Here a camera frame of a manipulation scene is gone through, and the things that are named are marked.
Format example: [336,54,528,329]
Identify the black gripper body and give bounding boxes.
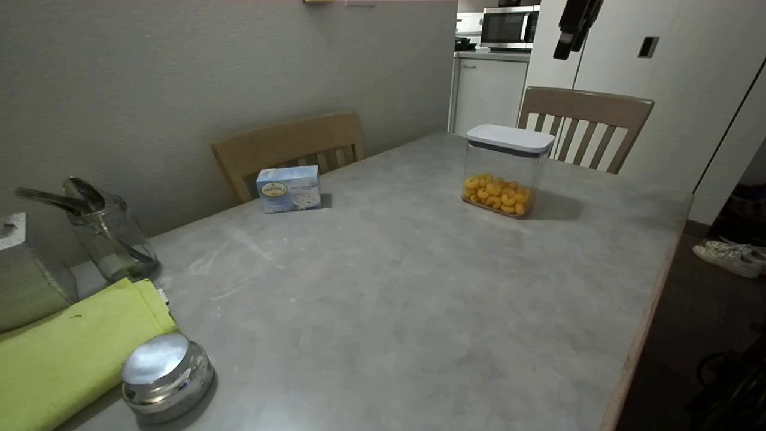
[557,0,604,37]

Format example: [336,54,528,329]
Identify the white container lid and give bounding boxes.
[463,122,554,155]

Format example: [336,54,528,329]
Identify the clear plastic container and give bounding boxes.
[460,138,553,221]

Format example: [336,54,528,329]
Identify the microwave oven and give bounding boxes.
[478,4,543,52]

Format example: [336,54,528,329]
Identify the wooden slat-back chair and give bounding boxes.
[515,84,656,178]

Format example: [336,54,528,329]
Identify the orange snack pieces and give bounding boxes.
[461,173,534,221]

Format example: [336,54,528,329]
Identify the white sneaker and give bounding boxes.
[719,238,766,264]
[692,242,764,280]

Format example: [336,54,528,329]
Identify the brown wooden chair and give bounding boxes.
[211,111,365,207]

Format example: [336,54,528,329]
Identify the blue tea box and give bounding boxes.
[253,162,322,215]

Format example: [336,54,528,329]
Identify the black floor equipment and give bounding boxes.
[688,326,766,431]

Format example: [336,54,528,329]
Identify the metal spoon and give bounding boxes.
[65,174,109,213]

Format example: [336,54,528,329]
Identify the round silver tin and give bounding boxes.
[120,330,218,423]

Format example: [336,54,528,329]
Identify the dark metal utensil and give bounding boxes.
[14,185,93,219]

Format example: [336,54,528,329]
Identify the green cloth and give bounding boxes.
[0,276,178,431]

